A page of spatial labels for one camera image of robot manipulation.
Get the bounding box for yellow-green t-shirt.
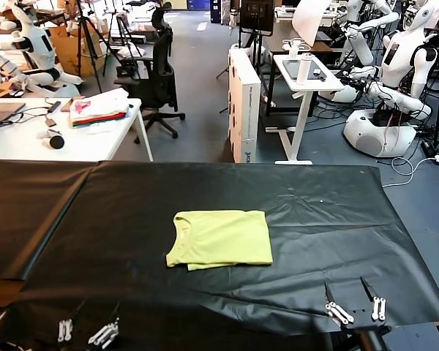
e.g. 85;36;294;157
165;209;274;271

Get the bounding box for grey laptop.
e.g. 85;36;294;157
0;102;27;129

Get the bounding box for white humanoid robot, wheeled base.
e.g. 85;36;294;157
321;0;439;159

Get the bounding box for large black table cover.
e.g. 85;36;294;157
0;160;439;351

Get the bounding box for stack of folded clothes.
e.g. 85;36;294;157
69;88;132;129

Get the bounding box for white floor cable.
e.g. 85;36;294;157
381;156;438;189

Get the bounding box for small white standing desk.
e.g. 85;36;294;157
266;53;347;165

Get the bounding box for small black table cover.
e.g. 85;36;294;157
0;159;105;282

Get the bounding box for white office desk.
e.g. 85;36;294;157
0;97;155;162

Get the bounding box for black monitor on stand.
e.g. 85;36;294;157
216;0;278;117

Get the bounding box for tall black tripod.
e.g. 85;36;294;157
72;0;126;94

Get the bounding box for blue storage cabinet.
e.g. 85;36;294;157
209;0;232;22

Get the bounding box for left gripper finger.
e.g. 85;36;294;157
87;301;121;350
57;299;87;343

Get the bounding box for white headset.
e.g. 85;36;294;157
282;37;312;60

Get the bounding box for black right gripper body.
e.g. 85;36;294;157
340;320;393;351

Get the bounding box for white curved board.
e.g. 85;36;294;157
292;0;331;47

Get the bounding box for brown cardboard box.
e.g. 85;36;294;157
47;23;108;78

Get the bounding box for short black tripod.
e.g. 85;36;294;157
103;10;143;79

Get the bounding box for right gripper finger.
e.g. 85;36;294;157
323;280;355;326
359;276;387;322

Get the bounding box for small white device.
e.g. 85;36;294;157
36;128;63;142

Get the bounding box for tall white cardboard box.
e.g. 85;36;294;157
228;48;263;164

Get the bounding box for white humanoid robot, black waist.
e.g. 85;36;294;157
0;1;85;98

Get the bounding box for brown wooden table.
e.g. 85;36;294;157
263;18;334;57

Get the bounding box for white crumpled bag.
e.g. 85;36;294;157
87;122;115;136

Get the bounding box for dark tablet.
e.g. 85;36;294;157
282;58;329;81

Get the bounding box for white water bottle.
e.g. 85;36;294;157
296;51;313;86

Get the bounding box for black office chair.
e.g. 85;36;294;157
114;1;187;145

